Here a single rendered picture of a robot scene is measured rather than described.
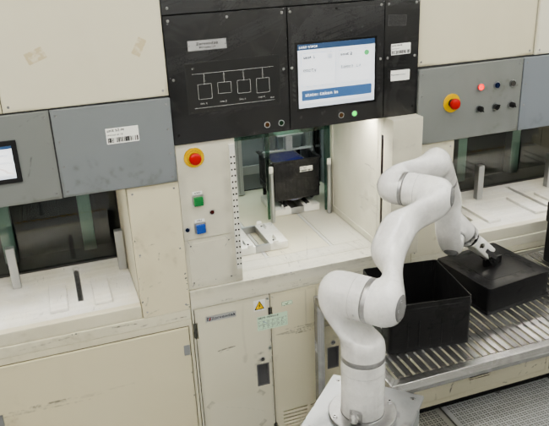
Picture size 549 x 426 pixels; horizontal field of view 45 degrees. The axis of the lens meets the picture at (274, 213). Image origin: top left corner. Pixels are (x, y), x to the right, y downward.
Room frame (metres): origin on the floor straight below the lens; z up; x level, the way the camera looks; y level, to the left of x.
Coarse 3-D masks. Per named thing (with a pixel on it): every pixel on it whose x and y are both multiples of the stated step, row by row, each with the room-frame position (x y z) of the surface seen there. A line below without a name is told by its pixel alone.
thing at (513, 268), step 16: (448, 256) 2.28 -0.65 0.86; (464, 256) 2.27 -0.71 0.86; (512, 256) 2.26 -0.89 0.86; (464, 272) 2.14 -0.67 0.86; (480, 272) 2.14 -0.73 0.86; (496, 272) 2.13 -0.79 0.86; (512, 272) 2.13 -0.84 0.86; (528, 272) 2.12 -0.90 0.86; (544, 272) 2.12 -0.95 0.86; (480, 288) 2.05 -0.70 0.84; (496, 288) 2.02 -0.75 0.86; (512, 288) 2.05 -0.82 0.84; (528, 288) 2.09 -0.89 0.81; (544, 288) 2.12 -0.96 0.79; (480, 304) 2.04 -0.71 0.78; (496, 304) 2.03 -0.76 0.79; (512, 304) 2.06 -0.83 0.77
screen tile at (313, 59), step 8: (304, 56) 2.22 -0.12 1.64; (312, 56) 2.23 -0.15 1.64; (320, 56) 2.24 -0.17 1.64; (304, 64) 2.22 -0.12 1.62; (312, 64) 2.23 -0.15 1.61; (320, 64) 2.24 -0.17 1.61; (328, 64) 2.25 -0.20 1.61; (328, 72) 2.25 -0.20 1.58; (304, 80) 2.22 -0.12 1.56; (312, 80) 2.23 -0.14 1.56; (320, 80) 2.24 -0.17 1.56; (328, 80) 2.25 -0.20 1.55
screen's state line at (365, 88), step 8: (328, 88) 2.24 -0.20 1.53; (336, 88) 2.25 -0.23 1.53; (344, 88) 2.26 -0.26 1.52; (352, 88) 2.27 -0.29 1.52; (360, 88) 2.28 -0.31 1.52; (368, 88) 2.29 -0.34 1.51; (304, 96) 2.22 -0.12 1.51; (312, 96) 2.23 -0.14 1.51; (320, 96) 2.24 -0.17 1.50; (328, 96) 2.24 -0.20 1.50; (336, 96) 2.25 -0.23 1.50
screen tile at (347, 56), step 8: (360, 48) 2.28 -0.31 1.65; (368, 48) 2.29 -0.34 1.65; (344, 56) 2.26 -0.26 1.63; (352, 56) 2.27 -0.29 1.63; (360, 56) 2.28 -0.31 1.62; (368, 56) 2.29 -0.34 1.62; (368, 64) 2.29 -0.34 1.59; (344, 72) 2.26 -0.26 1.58; (352, 72) 2.27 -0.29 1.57; (360, 72) 2.28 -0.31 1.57; (368, 72) 2.29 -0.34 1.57; (344, 80) 2.26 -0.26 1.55; (352, 80) 2.27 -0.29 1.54
